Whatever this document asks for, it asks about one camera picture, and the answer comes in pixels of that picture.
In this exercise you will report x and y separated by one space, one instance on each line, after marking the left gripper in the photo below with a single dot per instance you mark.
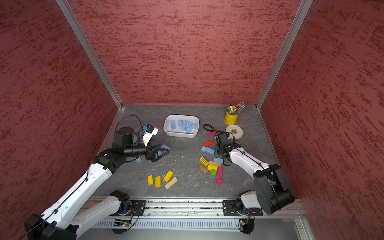
149 156

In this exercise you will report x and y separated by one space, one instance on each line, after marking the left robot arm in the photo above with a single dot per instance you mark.
64 221

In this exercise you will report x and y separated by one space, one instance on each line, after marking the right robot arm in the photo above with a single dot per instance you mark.
272 191

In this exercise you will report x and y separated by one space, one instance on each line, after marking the long blue block left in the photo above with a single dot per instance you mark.
166 147

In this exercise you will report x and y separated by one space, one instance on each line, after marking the long blue block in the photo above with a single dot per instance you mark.
210 151
166 147

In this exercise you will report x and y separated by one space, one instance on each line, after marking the white tape roll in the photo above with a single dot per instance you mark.
234 131

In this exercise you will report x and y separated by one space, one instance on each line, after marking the long blue block right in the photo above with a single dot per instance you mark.
210 151

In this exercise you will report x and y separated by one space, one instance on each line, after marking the blue block right cluster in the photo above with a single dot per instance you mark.
219 160

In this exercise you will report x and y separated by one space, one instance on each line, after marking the red block right cluster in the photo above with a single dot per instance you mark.
209 143

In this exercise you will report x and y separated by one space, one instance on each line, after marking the blue block left edge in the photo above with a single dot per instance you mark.
138 160

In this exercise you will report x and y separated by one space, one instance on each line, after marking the tan block right cluster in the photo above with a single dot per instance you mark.
215 164

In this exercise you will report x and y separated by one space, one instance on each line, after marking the yellow long block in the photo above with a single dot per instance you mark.
168 176

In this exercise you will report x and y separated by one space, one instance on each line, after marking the yellow pen holder can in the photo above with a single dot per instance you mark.
231 120

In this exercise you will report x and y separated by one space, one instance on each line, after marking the magenta long block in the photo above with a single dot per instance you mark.
220 172

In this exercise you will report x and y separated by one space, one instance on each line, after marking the striped yellow block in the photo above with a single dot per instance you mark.
204 162

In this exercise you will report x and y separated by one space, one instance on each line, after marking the yellow block right cluster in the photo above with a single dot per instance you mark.
212 167

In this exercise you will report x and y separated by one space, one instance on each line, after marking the green cube block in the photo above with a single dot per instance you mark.
213 173

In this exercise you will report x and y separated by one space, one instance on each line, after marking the white plastic tray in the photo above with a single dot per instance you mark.
187 126

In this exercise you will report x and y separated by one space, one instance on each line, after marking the brown wooden block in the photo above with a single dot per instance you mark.
203 169

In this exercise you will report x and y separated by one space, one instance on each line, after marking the long tan wooden block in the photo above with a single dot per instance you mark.
171 183

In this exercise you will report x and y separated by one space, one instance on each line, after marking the magenta cylinder block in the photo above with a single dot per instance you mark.
218 181

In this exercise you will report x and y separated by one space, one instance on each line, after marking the pens in can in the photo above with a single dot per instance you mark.
235 110

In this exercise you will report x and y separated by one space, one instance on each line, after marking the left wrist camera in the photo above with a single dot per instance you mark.
148 132

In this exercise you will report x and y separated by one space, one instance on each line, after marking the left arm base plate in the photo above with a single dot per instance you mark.
138 207

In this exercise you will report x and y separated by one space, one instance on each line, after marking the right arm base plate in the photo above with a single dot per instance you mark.
231 208

